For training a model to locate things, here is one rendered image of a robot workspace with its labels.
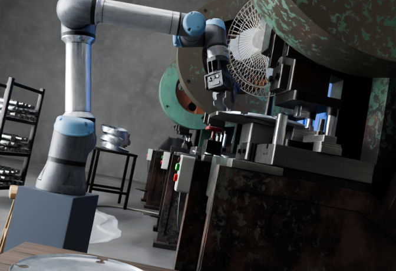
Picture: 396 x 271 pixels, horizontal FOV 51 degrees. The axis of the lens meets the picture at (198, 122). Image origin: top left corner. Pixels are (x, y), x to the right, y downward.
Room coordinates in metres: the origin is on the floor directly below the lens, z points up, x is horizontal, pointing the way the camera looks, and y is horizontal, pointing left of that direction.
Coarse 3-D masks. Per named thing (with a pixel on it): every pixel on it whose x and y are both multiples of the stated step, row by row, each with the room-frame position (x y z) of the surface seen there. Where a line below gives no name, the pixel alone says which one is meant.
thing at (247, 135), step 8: (216, 112) 1.28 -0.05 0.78; (224, 120) 1.41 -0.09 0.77; (232, 120) 1.36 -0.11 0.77; (240, 120) 1.31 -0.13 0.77; (248, 120) 1.29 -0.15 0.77; (256, 120) 1.29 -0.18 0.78; (248, 128) 1.34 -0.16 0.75; (256, 128) 1.31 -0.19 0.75; (264, 128) 1.32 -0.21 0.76; (272, 128) 1.32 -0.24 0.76; (288, 128) 1.30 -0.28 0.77; (248, 136) 1.32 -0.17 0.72; (256, 136) 1.31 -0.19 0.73; (264, 136) 1.32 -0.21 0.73; (272, 136) 1.32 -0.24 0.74; (248, 144) 1.31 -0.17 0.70; (240, 152) 1.38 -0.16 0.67; (248, 152) 1.31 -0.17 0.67
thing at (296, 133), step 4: (292, 128) 1.31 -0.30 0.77; (296, 128) 1.30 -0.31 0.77; (300, 128) 1.30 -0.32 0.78; (304, 128) 1.31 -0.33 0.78; (288, 132) 1.34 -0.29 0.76; (292, 132) 1.31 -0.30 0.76; (296, 132) 1.30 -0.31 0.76; (300, 132) 1.30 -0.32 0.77; (304, 132) 1.31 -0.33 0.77; (308, 132) 1.31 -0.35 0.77; (312, 132) 1.31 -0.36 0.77; (288, 136) 1.34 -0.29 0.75; (292, 136) 1.30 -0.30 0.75; (296, 136) 1.30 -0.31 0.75; (300, 136) 1.30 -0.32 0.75; (296, 140) 1.30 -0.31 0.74; (300, 140) 1.30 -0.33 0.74
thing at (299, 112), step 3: (297, 105) 1.37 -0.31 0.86; (297, 108) 1.37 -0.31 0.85; (300, 108) 1.37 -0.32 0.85; (303, 108) 1.36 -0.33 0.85; (306, 108) 1.36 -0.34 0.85; (297, 111) 1.36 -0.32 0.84; (300, 111) 1.36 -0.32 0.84; (303, 111) 1.36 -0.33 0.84; (306, 111) 1.36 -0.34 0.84; (294, 114) 1.39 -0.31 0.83; (297, 114) 1.36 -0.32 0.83; (300, 114) 1.36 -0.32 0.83; (303, 114) 1.36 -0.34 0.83; (306, 114) 1.36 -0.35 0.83; (297, 117) 1.39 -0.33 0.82; (300, 117) 1.40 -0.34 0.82; (303, 117) 1.36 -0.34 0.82; (306, 117) 1.36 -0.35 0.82
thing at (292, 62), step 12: (288, 60) 1.36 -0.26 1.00; (276, 72) 1.33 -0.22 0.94; (288, 72) 1.32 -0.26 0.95; (300, 72) 1.30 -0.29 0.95; (312, 72) 1.30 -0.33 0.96; (324, 72) 1.31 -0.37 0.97; (276, 84) 1.34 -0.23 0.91; (288, 84) 1.32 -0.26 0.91; (300, 84) 1.30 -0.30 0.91; (312, 84) 1.31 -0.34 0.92; (324, 84) 1.31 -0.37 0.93
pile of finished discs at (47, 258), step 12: (12, 264) 0.84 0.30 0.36; (24, 264) 0.87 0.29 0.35; (36, 264) 0.88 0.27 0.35; (48, 264) 0.90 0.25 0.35; (60, 264) 0.91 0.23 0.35; (72, 264) 0.93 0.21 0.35; (84, 264) 0.94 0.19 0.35; (96, 264) 0.96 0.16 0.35; (108, 264) 0.98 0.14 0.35; (120, 264) 0.99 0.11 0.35
